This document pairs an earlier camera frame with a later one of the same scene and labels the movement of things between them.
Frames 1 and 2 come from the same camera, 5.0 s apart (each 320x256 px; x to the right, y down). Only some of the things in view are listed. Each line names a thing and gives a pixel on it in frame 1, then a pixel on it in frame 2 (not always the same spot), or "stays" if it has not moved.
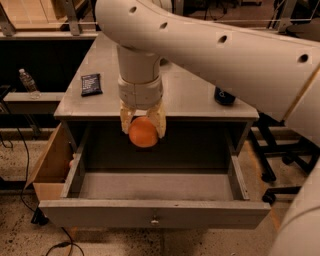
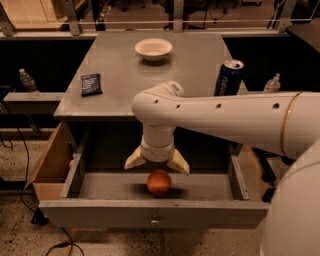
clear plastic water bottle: [29, 84] stays
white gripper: [140, 95] -> [157, 152]
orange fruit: [142, 132] -> [159, 182]
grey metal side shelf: [32, 103] stays
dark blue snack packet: [91, 85] stays
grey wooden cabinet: [201, 119] stays
